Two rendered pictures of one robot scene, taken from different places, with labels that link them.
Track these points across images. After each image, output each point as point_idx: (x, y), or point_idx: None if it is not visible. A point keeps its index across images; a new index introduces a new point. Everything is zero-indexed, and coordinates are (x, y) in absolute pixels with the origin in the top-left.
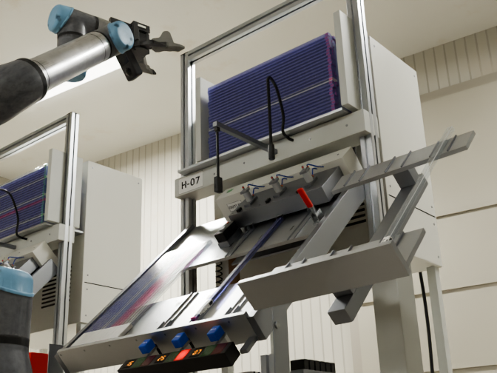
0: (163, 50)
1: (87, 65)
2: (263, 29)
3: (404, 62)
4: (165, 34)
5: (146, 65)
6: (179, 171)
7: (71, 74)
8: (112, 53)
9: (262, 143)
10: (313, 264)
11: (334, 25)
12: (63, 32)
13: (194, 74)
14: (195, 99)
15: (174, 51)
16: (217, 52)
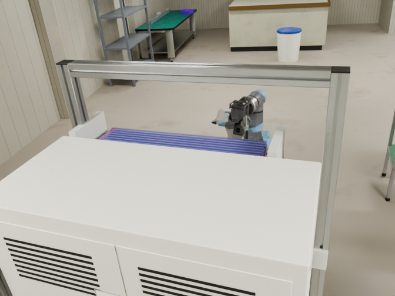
0: (222, 121)
1: (227, 132)
2: (188, 81)
3: (2, 180)
4: (220, 111)
5: (242, 125)
6: None
7: (228, 135)
8: (224, 126)
9: None
10: None
11: (106, 124)
12: (263, 101)
13: (327, 106)
14: (284, 150)
15: (217, 123)
16: (277, 86)
